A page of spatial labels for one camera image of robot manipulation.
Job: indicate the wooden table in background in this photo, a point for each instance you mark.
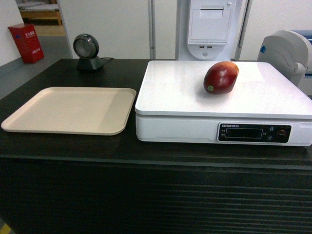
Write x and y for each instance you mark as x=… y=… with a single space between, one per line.
x=39 y=10

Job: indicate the dark slatted checkout counter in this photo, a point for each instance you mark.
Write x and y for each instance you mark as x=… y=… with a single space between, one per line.
x=94 y=184

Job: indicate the white label printer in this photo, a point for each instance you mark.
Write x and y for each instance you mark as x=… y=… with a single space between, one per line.
x=290 y=52

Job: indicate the black barcode scanner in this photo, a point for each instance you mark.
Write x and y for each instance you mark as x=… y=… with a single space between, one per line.
x=86 y=48

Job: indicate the red fire extinguisher box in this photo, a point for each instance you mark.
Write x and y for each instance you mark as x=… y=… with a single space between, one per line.
x=27 y=42

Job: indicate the white receipt printer kiosk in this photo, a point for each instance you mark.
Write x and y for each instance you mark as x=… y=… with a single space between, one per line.
x=208 y=29

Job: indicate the dark red mango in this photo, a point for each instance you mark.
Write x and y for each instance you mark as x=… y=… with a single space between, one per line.
x=221 y=78

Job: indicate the beige plastic tray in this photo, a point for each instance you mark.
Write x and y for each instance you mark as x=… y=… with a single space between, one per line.
x=74 y=110

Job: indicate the white checkout scale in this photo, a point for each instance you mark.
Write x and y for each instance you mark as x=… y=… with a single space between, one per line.
x=264 y=107

